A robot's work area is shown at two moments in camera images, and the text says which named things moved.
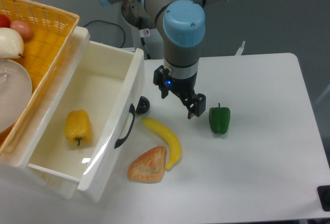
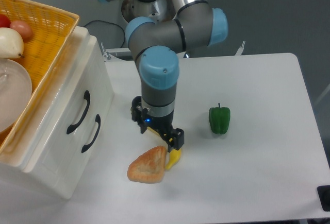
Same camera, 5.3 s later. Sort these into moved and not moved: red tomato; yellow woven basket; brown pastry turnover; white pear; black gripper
Moved: black gripper
Not moved: white pear; brown pastry turnover; yellow woven basket; red tomato
